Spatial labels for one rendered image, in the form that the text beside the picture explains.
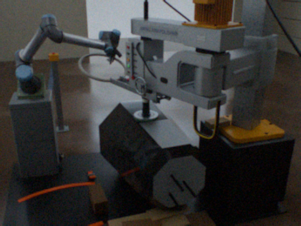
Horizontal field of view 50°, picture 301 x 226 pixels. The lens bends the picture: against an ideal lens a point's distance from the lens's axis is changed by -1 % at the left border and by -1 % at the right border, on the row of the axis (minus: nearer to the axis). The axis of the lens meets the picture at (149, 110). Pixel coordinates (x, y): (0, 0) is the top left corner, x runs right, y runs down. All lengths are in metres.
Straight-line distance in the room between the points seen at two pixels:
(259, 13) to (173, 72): 0.80
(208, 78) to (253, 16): 0.73
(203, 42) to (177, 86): 0.42
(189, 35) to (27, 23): 7.51
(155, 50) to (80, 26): 6.81
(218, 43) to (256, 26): 0.71
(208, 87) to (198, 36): 0.34
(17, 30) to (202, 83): 7.66
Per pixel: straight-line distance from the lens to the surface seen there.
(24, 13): 9.33
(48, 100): 3.34
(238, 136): 2.72
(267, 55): 2.64
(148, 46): 2.55
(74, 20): 9.30
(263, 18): 2.62
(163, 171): 2.38
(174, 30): 2.25
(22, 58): 3.33
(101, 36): 3.22
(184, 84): 2.35
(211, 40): 2.03
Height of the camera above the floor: 1.92
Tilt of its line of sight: 21 degrees down
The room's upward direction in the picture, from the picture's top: straight up
